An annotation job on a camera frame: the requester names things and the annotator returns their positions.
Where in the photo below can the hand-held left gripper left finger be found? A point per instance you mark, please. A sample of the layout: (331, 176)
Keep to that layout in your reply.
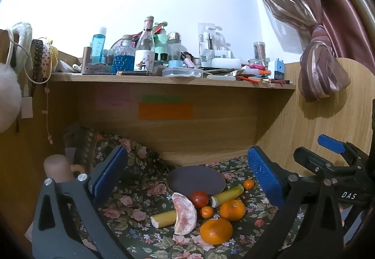
(109, 172)

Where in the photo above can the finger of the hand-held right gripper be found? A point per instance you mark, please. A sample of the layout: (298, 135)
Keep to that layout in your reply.
(313, 161)
(331, 144)

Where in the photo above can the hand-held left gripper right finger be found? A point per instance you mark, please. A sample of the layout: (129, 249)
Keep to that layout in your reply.
(263, 177)

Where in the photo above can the medium orange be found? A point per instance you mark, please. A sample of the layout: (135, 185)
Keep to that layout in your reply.
(232, 210)

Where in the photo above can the red tomato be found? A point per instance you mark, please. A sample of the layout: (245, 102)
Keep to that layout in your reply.
(198, 199)

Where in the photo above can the dark brown round plate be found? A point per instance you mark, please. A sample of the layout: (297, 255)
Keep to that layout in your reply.
(194, 178)

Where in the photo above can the large orange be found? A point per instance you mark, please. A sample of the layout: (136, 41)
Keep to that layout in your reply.
(216, 231)

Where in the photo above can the yellow banana piece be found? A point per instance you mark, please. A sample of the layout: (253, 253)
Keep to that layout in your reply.
(165, 218)

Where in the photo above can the small tangerine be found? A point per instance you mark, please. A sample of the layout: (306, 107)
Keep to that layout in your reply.
(206, 211)
(248, 184)

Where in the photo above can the small dark red fruit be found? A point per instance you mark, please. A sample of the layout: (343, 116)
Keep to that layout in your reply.
(243, 197)

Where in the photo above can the dark floral cloth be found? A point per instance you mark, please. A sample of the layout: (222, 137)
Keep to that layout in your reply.
(140, 203)

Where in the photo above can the beige rounded object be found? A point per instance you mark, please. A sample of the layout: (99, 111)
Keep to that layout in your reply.
(57, 166)

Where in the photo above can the pink sticky note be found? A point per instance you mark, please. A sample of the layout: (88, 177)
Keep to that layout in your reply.
(112, 100)

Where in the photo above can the wooden shelf unit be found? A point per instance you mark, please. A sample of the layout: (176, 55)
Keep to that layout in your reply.
(205, 130)

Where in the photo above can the orange sticky note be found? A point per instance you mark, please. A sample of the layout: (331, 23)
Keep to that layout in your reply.
(165, 111)

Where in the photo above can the peeled pink pomelo segment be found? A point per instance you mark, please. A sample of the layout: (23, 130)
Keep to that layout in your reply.
(184, 213)

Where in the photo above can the green sticky note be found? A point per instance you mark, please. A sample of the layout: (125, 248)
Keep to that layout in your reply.
(161, 98)

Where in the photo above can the blue white pencil sharpener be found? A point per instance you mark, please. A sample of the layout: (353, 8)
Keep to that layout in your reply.
(276, 68)

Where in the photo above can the white charger plug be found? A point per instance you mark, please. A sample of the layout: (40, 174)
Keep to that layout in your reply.
(27, 108)

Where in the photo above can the white pen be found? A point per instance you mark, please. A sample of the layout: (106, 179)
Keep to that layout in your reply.
(221, 77)

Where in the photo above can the round blue glass bottle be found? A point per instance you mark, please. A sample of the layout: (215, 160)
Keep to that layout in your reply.
(124, 58)

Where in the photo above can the brown tube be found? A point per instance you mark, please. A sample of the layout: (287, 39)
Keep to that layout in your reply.
(86, 58)

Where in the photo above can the glitter jar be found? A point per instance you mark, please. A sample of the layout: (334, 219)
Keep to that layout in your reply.
(259, 52)

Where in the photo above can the flat white box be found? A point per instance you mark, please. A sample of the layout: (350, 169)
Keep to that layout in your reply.
(225, 63)

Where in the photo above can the clear plastic box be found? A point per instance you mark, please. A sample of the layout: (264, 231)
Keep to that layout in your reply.
(181, 72)

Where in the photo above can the tall blue liquid bottle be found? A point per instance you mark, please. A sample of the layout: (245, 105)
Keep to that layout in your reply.
(98, 48)

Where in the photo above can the white fluffy pompom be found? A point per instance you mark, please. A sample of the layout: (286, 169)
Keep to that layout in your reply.
(8, 95)

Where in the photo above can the blue tape roll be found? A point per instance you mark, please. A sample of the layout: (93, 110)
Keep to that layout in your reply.
(175, 64)

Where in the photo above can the clear bottle with illustrated label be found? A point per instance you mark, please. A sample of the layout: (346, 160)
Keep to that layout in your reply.
(145, 48)

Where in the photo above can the pink satin curtain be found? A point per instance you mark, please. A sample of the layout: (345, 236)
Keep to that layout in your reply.
(310, 13)

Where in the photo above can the brown dotted headband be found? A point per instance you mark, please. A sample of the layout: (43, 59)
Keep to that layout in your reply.
(38, 56)

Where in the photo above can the mint green bottle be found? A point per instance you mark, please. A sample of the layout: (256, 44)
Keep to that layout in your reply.
(160, 43)

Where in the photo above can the clear jar with silver cap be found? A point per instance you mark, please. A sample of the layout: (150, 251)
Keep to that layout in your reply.
(175, 46)

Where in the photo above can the white blister pack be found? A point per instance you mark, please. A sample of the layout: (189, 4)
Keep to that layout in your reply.
(209, 42)

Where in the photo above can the white plush headband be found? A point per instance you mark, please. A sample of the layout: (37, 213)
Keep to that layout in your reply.
(25, 32)

